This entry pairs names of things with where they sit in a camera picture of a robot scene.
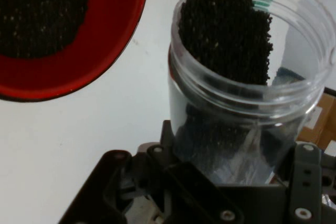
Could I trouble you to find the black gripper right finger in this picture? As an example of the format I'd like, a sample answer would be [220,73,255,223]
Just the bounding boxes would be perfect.
[274,141,336,224]

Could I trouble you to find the red bowl with black rim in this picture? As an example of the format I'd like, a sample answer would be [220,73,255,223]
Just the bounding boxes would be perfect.
[0,0,151,102]

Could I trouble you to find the black seeds pile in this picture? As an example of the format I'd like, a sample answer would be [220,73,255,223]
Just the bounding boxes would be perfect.
[0,0,90,59]

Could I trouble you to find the clear jar of black seeds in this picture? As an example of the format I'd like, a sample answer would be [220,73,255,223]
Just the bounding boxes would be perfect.
[167,0,336,187]

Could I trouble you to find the brown cardboard box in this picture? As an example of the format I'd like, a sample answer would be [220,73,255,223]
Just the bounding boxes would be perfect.
[298,92,336,148]

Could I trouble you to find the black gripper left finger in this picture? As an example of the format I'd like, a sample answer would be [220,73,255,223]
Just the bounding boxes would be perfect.
[57,120,245,224]

